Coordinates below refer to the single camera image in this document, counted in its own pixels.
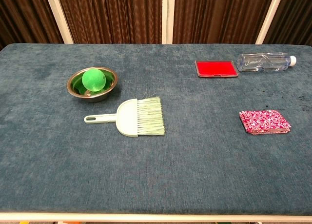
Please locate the white frame post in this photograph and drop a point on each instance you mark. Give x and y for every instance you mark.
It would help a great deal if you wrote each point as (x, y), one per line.
(269, 16)
(168, 16)
(59, 16)

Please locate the stainless steel bowl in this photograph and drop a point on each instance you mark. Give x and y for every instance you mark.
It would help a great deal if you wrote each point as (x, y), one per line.
(97, 98)

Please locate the green ball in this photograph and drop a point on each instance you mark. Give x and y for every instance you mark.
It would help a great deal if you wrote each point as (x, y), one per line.
(93, 80)

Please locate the white brush with green bristles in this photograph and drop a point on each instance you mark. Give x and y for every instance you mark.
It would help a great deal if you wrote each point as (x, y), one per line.
(126, 119)

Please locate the brown pleated curtain panel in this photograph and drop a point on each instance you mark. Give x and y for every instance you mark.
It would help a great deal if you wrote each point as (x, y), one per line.
(24, 14)
(112, 14)
(219, 14)
(297, 14)

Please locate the pink patterned cloth square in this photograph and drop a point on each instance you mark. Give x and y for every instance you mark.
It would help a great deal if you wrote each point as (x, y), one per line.
(264, 121)

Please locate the clear plastic water bottle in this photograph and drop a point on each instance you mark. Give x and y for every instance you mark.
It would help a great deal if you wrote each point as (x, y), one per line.
(263, 62)

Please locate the red ink pad case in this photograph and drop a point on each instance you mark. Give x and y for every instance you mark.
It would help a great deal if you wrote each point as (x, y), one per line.
(215, 69)

